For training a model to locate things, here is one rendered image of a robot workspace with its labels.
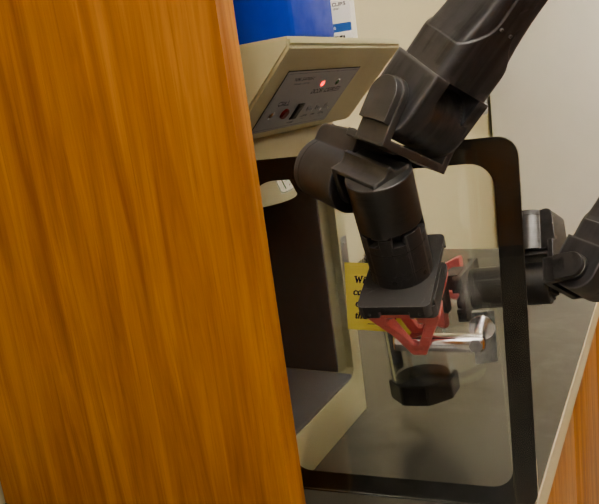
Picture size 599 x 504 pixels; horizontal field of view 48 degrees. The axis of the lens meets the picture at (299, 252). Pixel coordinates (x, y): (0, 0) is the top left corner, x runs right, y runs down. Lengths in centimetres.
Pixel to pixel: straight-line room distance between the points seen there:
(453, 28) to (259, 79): 24
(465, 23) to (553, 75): 321
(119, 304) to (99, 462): 23
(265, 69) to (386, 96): 20
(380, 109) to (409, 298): 16
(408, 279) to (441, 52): 19
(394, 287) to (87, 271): 37
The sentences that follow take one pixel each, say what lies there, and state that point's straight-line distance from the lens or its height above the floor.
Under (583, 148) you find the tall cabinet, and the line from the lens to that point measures 377.
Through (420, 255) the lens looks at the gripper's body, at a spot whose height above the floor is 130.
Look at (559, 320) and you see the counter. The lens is 148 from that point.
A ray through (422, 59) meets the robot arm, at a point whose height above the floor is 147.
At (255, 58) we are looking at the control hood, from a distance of 71.
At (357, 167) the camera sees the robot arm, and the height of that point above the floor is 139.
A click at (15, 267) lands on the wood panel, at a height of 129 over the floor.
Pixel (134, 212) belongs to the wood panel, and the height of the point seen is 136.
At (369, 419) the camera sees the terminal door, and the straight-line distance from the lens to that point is 79.
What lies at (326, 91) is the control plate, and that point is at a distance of 86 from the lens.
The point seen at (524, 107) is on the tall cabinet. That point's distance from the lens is 379.
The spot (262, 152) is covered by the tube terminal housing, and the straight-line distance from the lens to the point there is 85.
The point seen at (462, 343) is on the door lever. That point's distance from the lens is 67.
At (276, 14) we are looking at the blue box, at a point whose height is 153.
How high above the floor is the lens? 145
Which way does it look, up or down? 13 degrees down
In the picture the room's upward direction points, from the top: 8 degrees counter-clockwise
